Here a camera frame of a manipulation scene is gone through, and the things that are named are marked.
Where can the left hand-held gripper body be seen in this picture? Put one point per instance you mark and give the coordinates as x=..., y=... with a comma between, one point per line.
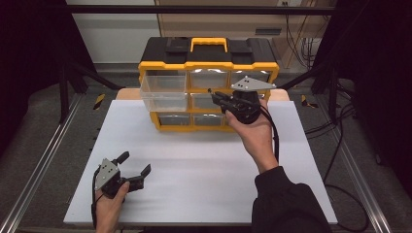
x=107, y=174

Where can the yellow black organizer cabinet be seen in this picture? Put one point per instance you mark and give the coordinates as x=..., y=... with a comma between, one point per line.
x=207, y=57

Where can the light wooden cabinet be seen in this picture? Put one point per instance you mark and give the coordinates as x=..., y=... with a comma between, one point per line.
x=226, y=24

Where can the aluminium floor rail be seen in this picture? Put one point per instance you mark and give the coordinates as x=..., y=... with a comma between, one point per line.
x=351, y=168
x=40, y=168

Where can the wooden table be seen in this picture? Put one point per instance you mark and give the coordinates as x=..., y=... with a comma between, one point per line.
x=129, y=94

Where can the black horizontal bar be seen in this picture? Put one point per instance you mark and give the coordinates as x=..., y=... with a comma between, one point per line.
x=194, y=9

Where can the person's right hand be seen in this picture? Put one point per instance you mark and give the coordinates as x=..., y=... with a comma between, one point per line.
x=259, y=142

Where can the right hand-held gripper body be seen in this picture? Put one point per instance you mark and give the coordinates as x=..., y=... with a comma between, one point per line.
x=247, y=108

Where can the transparent pull-out drawer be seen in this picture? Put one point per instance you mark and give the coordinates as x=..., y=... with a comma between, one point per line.
x=165, y=97

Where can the grid of clear plastic bins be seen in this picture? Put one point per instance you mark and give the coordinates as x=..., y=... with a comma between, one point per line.
x=207, y=79

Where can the person's left hand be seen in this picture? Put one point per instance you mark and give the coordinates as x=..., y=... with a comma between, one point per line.
x=108, y=213

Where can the black curtain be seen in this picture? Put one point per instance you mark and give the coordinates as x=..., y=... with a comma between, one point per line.
x=29, y=64
x=382, y=81

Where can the black metal stand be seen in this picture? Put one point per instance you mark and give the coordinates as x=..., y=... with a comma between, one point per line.
x=332, y=97
x=63, y=97

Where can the yellow black hazard tape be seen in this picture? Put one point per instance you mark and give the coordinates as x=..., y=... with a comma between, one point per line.
x=99, y=101
x=306, y=102

